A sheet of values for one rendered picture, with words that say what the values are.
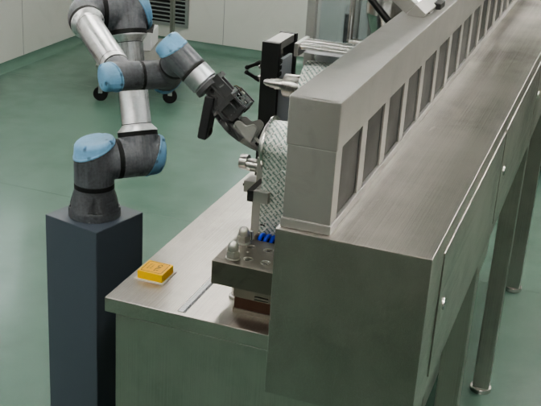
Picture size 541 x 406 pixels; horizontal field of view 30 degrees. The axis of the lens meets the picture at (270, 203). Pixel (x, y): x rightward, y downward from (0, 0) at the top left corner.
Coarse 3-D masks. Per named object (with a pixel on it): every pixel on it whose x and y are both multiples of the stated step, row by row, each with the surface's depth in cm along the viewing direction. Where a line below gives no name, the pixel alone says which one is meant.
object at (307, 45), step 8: (304, 40) 271; (312, 40) 273; (320, 40) 273; (296, 48) 267; (304, 48) 267; (312, 48) 266; (320, 48) 266; (328, 48) 265; (336, 48) 265; (344, 48) 267; (336, 56) 264
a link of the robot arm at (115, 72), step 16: (80, 0) 281; (96, 0) 282; (80, 16) 277; (96, 16) 277; (80, 32) 275; (96, 32) 269; (96, 48) 265; (112, 48) 262; (112, 64) 254; (128, 64) 256; (144, 64) 258; (112, 80) 253; (128, 80) 255; (144, 80) 257
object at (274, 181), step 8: (264, 168) 249; (264, 176) 250; (272, 176) 249; (280, 176) 249; (264, 184) 251; (272, 184) 250; (280, 184) 249; (272, 192) 251; (280, 192) 250; (272, 200) 252; (280, 200) 251; (264, 208) 253; (272, 208) 252; (280, 208) 252; (264, 216) 254; (272, 216) 253; (280, 216) 252; (264, 224) 255; (272, 224) 254; (264, 232) 255; (272, 232) 255
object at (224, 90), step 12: (204, 84) 251; (216, 84) 252; (228, 84) 253; (216, 96) 253; (228, 96) 250; (240, 96) 252; (216, 108) 252; (228, 108) 252; (240, 108) 250; (228, 120) 253
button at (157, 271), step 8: (144, 264) 260; (152, 264) 260; (160, 264) 260; (168, 264) 261; (144, 272) 256; (152, 272) 256; (160, 272) 256; (168, 272) 259; (152, 280) 256; (160, 280) 255
